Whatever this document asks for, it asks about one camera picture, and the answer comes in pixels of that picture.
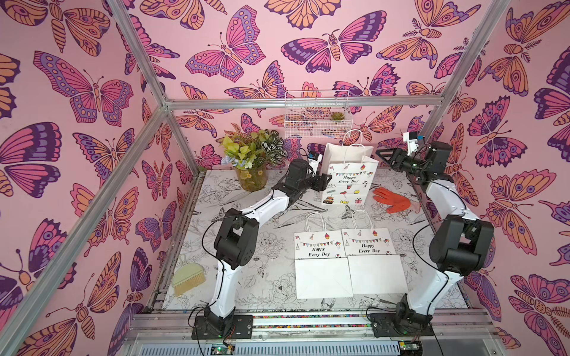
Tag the red glove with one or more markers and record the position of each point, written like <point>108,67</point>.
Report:
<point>395,202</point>

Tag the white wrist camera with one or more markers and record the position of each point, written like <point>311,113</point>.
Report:
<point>314,159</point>
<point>413,140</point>

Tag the white wire wall basket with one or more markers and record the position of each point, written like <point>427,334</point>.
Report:
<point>308,117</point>

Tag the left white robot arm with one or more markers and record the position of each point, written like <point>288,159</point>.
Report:
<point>236,240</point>

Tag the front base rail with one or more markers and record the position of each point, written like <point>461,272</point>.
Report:
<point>359,332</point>

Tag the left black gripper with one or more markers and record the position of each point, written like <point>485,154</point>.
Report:
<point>320,185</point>

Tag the white party paper bag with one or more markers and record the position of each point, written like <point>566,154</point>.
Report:
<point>375,266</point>

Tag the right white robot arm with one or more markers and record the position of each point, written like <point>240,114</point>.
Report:
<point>460,245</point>

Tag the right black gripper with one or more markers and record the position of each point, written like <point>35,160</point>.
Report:
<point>396,158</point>

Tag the potted green plant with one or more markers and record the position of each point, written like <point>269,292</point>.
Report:
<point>251,153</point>

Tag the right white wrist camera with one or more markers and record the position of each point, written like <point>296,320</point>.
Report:
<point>413,140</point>

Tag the aluminium frame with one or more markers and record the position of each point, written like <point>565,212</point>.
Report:
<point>60,170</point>

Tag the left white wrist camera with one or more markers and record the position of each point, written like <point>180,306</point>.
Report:
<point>314,159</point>

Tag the small succulent in basket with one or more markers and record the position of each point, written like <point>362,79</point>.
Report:
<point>337,116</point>

